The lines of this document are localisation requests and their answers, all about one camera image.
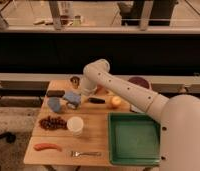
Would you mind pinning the small metal cup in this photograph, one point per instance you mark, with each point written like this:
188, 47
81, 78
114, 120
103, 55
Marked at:
75, 81

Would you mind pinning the silver metal fork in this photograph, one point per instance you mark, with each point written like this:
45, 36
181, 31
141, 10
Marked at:
77, 154

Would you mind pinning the purple plate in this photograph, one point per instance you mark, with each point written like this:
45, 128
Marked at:
139, 81

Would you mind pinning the white paper cup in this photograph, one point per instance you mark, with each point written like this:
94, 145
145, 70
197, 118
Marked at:
75, 125

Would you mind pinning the green plastic tray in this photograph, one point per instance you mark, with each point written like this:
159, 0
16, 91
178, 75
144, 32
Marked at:
134, 140

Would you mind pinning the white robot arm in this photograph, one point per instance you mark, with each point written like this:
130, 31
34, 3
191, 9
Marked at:
178, 116

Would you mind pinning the orange sausage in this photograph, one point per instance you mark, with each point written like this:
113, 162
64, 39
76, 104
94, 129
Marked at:
44, 146

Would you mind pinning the wooden table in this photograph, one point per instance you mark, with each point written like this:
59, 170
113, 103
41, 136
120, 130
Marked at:
94, 137

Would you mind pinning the black handled measuring scoop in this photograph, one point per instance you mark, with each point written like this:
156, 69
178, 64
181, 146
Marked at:
87, 100

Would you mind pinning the blue sponge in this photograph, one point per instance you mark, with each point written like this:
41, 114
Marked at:
72, 98

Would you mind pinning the bunch of dark grapes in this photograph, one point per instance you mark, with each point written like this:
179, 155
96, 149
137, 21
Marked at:
53, 123

